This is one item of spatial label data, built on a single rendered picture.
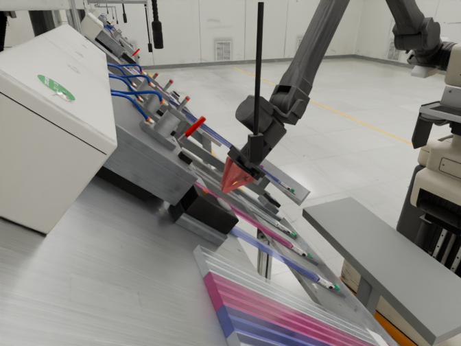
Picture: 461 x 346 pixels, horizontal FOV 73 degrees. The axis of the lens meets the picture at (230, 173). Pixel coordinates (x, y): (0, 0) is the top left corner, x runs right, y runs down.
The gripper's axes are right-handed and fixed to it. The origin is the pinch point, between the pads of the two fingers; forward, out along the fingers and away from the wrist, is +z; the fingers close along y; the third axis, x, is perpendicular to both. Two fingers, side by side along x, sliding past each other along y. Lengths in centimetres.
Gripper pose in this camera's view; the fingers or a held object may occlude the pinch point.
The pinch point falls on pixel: (224, 187)
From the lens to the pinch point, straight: 74.7
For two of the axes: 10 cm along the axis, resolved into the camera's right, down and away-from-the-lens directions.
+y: 3.5, 4.4, -8.2
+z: -6.3, 7.6, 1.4
